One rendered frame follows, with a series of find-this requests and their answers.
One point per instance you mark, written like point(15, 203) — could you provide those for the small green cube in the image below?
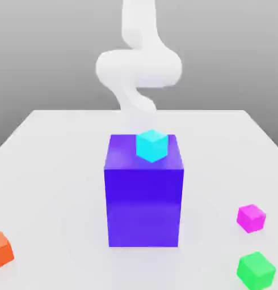
point(255, 270)

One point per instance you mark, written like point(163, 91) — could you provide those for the large purple box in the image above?
point(143, 204)

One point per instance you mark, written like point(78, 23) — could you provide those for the small orange cube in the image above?
point(1, 250)

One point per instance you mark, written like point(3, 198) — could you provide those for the small magenta cube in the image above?
point(251, 218)

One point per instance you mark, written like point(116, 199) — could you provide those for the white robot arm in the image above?
point(139, 68)

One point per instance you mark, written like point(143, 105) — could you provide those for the small cyan cube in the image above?
point(152, 146)

